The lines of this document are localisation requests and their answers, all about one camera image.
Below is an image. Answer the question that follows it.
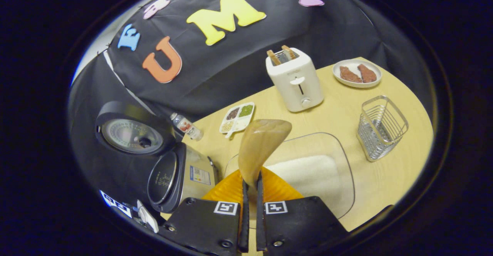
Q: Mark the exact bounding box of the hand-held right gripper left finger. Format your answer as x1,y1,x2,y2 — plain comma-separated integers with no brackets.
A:
158,169,250,256

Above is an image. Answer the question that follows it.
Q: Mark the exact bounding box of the white toaster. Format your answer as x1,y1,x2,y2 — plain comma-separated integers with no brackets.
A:
265,45,324,113

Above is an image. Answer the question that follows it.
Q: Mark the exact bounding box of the brown meat piece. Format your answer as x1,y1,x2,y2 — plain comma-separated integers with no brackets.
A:
357,64,377,83
340,66,363,83

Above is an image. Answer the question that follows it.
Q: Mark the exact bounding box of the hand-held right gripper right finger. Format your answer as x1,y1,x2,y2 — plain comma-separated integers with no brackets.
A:
256,167,349,256

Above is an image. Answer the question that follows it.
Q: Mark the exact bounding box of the black rice cooker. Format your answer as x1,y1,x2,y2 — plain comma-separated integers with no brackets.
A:
95,101,220,213

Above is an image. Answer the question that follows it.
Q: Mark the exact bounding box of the white divided grain dish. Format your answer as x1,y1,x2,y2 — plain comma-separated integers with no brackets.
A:
219,102,255,138

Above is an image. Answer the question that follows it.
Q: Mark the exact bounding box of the metal wire chopstick holder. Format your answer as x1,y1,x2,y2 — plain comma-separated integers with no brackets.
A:
357,95,409,162

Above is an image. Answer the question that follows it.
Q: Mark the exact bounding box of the clear glass dish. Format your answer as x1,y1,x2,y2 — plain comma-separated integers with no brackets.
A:
223,132,355,220

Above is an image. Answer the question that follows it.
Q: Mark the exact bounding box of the white rice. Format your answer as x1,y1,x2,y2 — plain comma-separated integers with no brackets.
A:
266,155,341,206

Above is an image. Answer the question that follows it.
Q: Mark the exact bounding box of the white round plate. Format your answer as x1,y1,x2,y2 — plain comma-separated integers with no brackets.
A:
332,59,382,89

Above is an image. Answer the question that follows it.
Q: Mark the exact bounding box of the wooden spoon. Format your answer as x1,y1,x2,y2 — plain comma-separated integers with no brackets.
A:
238,119,292,229

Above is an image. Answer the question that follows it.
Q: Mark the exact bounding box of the clear plastic bottle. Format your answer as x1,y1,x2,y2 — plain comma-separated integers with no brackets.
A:
170,112,204,141

